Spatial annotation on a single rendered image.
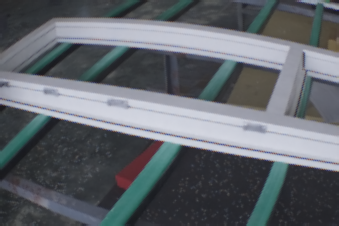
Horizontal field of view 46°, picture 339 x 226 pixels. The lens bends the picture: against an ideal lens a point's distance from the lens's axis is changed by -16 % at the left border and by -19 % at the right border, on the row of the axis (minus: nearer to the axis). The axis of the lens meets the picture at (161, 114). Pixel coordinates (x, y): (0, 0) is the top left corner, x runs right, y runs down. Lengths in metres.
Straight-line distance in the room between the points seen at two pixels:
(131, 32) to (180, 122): 0.53
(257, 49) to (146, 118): 0.44
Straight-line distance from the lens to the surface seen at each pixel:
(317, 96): 1.63
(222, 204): 1.21
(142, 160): 1.32
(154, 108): 0.96
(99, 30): 1.48
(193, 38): 1.34
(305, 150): 0.90
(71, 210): 0.89
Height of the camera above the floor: 1.41
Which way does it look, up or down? 31 degrees down
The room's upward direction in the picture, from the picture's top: 4 degrees counter-clockwise
